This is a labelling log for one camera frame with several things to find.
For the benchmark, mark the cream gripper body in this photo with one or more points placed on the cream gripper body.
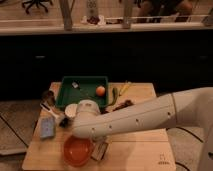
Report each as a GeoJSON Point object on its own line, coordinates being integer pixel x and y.
{"type": "Point", "coordinates": [99, 139]}

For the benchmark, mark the brown whiteboard eraser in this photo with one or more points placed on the brown whiteboard eraser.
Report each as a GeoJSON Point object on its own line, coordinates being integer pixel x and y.
{"type": "Point", "coordinates": [99, 151]}

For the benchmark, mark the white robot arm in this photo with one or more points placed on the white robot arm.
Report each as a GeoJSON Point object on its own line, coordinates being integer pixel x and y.
{"type": "Point", "coordinates": [193, 108]}

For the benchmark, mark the red plastic bowl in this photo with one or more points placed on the red plastic bowl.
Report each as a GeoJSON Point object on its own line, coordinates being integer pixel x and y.
{"type": "Point", "coordinates": [77, 151]}

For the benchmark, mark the small black object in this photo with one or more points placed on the small black object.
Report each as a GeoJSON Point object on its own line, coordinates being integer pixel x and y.
{"type": "Point", "coordinates": [65, 122]}

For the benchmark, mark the white cup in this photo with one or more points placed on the white cup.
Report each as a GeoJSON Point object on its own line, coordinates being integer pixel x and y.
{"type": "Point", "coordinates": [70, 111]}

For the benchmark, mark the brown dried food pile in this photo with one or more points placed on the brown dried food pile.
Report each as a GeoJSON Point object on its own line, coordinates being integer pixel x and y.
{"type": "Point", "coordinates": [124, 104]}

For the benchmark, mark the orange fruit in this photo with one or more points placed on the orange fruit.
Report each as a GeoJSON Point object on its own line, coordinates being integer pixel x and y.
{"type": "Point", "coordinates": [100, 91]}

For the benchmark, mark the green chili pepper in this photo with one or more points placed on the green chili pepper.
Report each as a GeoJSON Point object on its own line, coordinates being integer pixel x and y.
{"type": "Point", "coordinates": [114, 96]}

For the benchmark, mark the blue sponge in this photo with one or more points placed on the blue sponge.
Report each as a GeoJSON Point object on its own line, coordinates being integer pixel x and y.
{"type": "Point", "coordinates": [47, 128]}

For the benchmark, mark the green plastic tray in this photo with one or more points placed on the green plastic tray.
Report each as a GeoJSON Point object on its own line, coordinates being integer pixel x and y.
{"type": "Point", "coordinates": [87, 90]}

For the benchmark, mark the small metal clip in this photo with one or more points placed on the small metal clip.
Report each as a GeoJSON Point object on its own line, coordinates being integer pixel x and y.
{"type": "Point", "coordinates": [75, 85]}

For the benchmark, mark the black office chair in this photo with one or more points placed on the black office chair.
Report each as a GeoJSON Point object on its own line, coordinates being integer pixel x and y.
{"type": "Point", "coordinates": [29, 3]}

